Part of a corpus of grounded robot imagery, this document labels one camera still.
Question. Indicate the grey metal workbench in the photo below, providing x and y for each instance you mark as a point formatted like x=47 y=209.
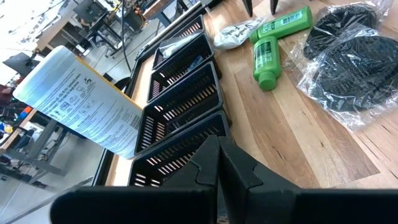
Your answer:
x=31 y=149

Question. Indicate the black equipment bench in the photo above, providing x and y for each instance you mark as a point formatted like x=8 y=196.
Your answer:
x=93 y=18

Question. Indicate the black slotted plastic basket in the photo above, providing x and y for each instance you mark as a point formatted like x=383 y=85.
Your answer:
x=174 y=146
x=183 y=62
x=196 y=26
x=186 y=102

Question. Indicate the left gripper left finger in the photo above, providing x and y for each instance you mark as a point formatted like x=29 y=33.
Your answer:
x=155 y=205

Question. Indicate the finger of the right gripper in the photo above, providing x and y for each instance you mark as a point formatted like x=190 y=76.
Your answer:
x=274 y=6
x=247 y=7

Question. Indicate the white yellow wipes canister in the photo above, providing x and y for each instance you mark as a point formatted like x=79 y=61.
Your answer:
x=77 y=99

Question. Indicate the small green bottle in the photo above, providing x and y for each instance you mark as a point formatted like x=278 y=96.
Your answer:
x=283 y=23
x=265 y=60

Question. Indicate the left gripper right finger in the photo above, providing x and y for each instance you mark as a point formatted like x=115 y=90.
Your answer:
x=280 y=205

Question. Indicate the bagged cotton swab vanity pack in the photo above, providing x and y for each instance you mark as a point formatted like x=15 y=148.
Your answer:
x=236 y=34

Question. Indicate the bagged white shower cap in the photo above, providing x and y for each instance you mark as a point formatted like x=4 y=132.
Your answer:
x=177 y=43

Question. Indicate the dark blue squeeze tube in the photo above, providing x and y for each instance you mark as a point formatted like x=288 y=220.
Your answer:
x=195 y=63

